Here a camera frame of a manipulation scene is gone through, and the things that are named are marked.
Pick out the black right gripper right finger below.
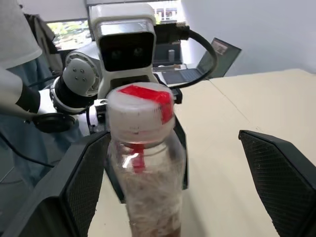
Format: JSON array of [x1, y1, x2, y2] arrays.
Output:
[[238, 129, 316, 237]]

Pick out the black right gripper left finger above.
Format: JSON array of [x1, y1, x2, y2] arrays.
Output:
[[0, 130, 111, 237]]

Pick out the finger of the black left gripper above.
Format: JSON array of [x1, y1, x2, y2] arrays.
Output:
[[172, 116, 190, 191], [104, 162, 125, 204]]

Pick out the clear plastic drink bottle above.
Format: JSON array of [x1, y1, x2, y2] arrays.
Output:
[[105, 133, 187, 237]]

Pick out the white bottle cap red tape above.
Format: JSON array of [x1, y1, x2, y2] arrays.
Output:
[[105, 83, 176, 147]]

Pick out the black desk equipment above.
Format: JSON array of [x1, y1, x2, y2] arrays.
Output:
[[153, 23, 184, 65]]

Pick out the grey laptop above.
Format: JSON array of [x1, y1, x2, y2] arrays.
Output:
[[160, 37, 242, 86]]

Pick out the window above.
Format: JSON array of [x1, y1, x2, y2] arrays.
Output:
[[46, 6, 182, 50]]

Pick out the black hanging jacket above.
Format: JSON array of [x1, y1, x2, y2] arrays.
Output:
[[24, 13, 64, 73]]

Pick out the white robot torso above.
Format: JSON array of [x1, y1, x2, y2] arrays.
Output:
[[0, 0, 43, 70]]

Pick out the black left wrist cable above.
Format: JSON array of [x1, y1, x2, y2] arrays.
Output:
[[170, 21, 219, 89]]

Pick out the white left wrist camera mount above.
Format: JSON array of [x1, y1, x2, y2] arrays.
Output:
[[88, 2, 159, 101]]

